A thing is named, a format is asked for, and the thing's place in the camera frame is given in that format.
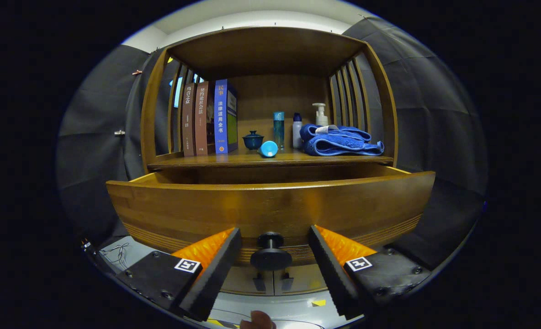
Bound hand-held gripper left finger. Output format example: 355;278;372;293
115;227;243;322

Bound wooden countertop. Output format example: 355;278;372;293
147;147;394;170

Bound wooden cabinet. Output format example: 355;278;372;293
139;26;399;296

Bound blue and white tube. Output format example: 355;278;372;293
258;141;279;158

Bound blue book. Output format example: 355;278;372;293
214;79;239;154

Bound teal glass bottle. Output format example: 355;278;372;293
273;111;285;147

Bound white bottle with blue cap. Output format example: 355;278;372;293
292;113;303;149

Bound wooden cabinet door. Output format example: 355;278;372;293
273;263;330;293
223;265;273;295

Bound blue folded towel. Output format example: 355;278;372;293
299;123;385;157

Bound wooden drawer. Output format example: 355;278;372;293
106;164;436;266

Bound white pump bottle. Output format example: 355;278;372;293
312;103;329;126

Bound thick brown book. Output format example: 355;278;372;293
195;81;209;156

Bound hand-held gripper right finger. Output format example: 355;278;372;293
308;225;432;320

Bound blue lidded teacup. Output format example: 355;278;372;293
242;131;265;150

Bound thin brown book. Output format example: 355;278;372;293
181;83;196;157

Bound black drawer knob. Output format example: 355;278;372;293
250;232;293;271

